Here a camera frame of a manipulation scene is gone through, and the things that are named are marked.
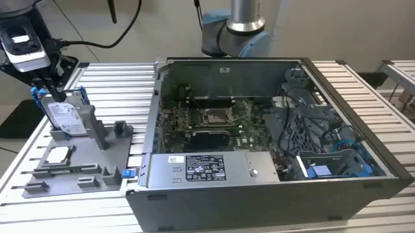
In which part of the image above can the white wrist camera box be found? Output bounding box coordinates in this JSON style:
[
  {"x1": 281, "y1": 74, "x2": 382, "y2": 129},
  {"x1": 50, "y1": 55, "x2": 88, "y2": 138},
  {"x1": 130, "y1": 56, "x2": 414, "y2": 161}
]
[{"x1": 0, "y1": 27, "x2": 52, "y2": 73}]

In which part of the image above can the silver power supply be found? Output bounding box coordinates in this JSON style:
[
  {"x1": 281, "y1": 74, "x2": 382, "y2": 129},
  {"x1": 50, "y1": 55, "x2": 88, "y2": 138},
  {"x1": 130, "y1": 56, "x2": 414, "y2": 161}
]
[{"x1": 147, "y1": 152, "x2": 282, "y2": 189}]

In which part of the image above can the CPU socket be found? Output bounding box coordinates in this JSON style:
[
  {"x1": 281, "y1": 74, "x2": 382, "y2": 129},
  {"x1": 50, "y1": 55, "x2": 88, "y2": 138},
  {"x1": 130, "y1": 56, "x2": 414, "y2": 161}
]
[{"x1": 201, "y1": 108, "x2": 237, "y2": 125}]

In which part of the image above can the hard disk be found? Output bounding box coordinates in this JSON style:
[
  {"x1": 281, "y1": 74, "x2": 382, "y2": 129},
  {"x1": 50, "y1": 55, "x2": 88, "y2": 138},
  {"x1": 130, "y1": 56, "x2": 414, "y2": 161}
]
[{"x1": 31, "y1": 85, "x2": 95, "y2": 141}]

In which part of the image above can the green motherboard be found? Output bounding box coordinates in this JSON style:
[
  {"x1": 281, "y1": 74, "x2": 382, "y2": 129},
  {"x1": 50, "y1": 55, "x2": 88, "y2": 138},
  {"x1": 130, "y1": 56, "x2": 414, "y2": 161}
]
[{"x1": 160, "y1": 83, "x2": 283, "y2": 155}]

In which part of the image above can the dark grey PC case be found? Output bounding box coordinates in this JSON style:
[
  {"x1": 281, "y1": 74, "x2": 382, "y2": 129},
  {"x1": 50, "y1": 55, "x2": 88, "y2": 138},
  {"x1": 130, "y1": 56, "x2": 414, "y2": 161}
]
[{"x1": 119, "y1": 56, "x2": 415, "y2": 233}]

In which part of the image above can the aluminium slat side table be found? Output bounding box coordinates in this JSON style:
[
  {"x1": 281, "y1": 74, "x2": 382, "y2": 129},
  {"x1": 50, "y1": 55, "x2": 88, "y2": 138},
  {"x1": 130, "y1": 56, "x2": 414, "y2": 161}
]
[{"x1": 375, "y1": 59, "x2": 415, "y2": 107}]

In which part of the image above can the black mat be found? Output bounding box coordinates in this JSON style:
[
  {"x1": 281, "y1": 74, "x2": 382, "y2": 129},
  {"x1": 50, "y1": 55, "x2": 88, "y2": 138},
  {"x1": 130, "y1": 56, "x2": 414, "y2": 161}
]
[{"x1": 0, "y1": 99, "x2": 50, "y2": 139}]

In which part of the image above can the grey parts rack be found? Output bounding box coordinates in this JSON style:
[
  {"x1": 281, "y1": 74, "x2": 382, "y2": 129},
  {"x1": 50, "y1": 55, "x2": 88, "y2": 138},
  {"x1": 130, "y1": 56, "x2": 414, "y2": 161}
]
[{"x1": 22, "y1": 104, "x2": 136, "y2": 200}]

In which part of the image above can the black graphics card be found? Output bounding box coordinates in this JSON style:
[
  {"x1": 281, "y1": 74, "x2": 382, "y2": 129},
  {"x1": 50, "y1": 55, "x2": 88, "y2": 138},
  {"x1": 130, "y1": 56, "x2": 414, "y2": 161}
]
[{"x1": 190, "y1": 132, "x2": 231, "y2": 149}]

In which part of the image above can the green RAM stick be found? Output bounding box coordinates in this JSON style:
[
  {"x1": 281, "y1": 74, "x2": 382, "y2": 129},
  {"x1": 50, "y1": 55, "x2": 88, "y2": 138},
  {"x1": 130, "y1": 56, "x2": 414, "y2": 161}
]
[{"x1": 42, "y1": 166, "x2": 98, "y2": 172}]

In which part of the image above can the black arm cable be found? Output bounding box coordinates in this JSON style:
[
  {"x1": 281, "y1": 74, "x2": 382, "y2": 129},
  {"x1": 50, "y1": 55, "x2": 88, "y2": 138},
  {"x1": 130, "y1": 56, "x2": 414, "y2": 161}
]
[{"x1": 194, "y1": 0, "x2": 205, "y2": 32}]

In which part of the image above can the metal socket cover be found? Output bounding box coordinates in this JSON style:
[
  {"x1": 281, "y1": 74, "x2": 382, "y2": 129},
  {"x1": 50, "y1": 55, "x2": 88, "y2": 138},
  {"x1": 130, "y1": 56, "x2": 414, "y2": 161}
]
[{"x1": 227, "y1": 99, "x2": 255, "y2": 123}]

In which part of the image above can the blue plastic bay clip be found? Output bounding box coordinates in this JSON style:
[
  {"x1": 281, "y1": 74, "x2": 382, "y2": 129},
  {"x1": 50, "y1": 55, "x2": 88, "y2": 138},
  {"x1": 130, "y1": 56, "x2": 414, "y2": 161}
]
[{"x1": 306, "y1": 166, "x2": 334, "y2": 180}]

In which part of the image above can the thick black camera cable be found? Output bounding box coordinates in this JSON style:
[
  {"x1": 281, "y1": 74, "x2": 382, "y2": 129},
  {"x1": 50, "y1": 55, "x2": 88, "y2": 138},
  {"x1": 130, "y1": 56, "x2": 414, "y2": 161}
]
[{"x1": 63, "y1": 0, "x2": 143, "y2": 49}]

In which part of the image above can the grey perforated drive cage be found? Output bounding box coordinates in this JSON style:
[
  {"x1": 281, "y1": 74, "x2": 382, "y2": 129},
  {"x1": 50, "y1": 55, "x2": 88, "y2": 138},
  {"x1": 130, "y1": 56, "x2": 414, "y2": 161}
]
[{"x1": 262, "y1": 81, "x2": 345, "y2": 156}]

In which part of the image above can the grey metal disk bay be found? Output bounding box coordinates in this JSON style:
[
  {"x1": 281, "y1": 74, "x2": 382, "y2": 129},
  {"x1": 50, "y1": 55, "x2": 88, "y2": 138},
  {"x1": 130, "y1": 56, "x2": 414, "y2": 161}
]
[{"x1": 290, "y1": 148, "x2": 389, "y2": 182}]

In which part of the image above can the black RAM slot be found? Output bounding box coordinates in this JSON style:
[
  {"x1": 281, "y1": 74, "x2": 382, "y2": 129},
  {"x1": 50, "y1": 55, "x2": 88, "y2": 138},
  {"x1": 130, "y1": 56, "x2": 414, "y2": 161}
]
[{"x1": 189, "y1": 125, "x2": 243, "y2": 130}]

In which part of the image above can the brown cardboard box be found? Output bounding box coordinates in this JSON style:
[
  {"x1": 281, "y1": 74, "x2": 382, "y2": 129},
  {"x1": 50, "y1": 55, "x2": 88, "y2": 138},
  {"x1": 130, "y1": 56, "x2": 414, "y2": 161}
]
[{"x1": 394, "y1": 88, "x2": 415, "y2": 107}]

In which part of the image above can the black antenna rod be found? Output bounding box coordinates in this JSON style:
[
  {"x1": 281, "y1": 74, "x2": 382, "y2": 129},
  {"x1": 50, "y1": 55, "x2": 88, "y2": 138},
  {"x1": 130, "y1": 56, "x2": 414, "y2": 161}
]
[{"x1": 107, "y1": 0, "x2": 118, "y2": 24}]

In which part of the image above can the blue wire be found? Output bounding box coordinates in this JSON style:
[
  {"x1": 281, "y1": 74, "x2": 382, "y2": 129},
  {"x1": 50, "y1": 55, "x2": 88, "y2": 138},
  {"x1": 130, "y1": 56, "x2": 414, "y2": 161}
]
[{"x1": 334, "y1": 138, "x2": 363, "y2": 158}]

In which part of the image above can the black block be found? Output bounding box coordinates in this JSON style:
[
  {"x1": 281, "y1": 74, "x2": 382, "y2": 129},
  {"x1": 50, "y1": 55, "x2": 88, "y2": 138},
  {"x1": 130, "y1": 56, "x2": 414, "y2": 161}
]
[{"x1": 357, "y1": 71, "x2": 389, "y2": 90}]

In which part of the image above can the thin metal locking lever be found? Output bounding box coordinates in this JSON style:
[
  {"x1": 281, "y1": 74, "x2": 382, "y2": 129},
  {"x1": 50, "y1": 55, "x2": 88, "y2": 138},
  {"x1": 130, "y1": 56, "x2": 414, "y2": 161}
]
[{"x1": 193, "y1": 97, "x2": 210, "y2": 112}]

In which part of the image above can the black wire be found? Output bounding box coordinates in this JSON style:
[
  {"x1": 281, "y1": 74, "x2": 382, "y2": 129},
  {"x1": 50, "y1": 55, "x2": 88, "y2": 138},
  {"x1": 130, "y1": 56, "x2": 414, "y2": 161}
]
[
  {"x1": 305, "y1": 114, "x2": 346, "y2": 147},
  {"x1": 278, "y1": 86, "x2": 314, "y2": 156}
]

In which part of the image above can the silver CPU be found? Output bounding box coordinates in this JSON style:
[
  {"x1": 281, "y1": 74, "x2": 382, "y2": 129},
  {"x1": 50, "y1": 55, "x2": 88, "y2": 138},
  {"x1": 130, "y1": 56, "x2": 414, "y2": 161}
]
[{"x1": 46, "y1": 147, "x2": 74, "y2": 165}]

